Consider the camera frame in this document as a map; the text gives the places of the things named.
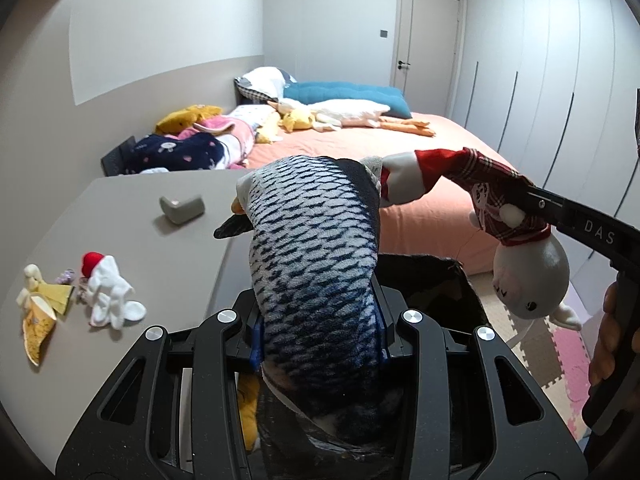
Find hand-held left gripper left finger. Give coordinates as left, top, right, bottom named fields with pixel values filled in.
left=52, top=287, right=266, bottom=480

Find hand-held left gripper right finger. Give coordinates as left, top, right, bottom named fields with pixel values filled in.
left=372, top=287, right=588, bottom=480

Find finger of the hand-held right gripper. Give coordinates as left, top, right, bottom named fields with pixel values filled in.
left=520, top=184, right=568, bottom=226

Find black storage bag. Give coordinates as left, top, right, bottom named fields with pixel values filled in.
left=375, top=254, right=492, bottom=353

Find white doll red plaid clothes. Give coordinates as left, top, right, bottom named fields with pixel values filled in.
left=379, top=147, right=583, bottom=333

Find blue scaled fish plush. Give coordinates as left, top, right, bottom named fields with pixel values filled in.
left=214, top=155, right=406, bottom=448

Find person's right hand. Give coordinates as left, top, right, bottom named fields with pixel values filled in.
left=589, top=280, right=625, bottom=397

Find yellow plush toy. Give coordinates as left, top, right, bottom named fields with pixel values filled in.
left=237, top=372, right=261, bottom=454

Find bed with orange sheet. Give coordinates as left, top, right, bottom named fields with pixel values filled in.
left=102, top=67, right=527, bottom=277

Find white wardrobe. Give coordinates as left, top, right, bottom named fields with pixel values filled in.
left=451, top=0, right=640, bottom=283

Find foam puzzle floor mat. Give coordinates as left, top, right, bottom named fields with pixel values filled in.
left=494, top=280, right=603, bottom=413

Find white plush with red hat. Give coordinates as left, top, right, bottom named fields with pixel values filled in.
left=80, top=252, right=147, bottom=330

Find grey angled block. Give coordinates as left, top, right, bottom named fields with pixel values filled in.
left=159, top=194, right=206, bottom=226

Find beige door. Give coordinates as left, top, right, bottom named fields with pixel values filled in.
left=392, top=0, right=465, bottom=117

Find navy rabbit print blanket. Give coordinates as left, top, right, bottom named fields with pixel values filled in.
left=122, top=132, right=247, bottom=176

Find white goose plush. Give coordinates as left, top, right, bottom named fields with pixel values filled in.
left=267, top=98, right=437, bottom=139

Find pink blanket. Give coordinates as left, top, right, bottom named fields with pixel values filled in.
left=177, top=114, right=257, bottom=169

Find yellow dotted cloth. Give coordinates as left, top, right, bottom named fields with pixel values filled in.
left=254, top=110, right=282, bottom=145

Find yellow banana plush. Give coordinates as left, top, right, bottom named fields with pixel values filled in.
left=17, top=263, right=76, bottom=367

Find teal cushion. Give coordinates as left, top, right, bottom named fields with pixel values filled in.
left=282, top=81, right=414, bottom=120

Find yellow duck plush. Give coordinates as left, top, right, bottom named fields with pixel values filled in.
left=277, top=109, right=317, bottom=134

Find white patterned pillow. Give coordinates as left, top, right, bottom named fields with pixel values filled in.
left=227, top=104, right=281, bottom=131

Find yellow star pillow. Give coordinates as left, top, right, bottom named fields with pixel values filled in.
left=155, top=104, right=224, bottom=136

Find white plaid pillow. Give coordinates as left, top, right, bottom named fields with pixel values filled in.
left=235, top=66, right=299, bottom=104

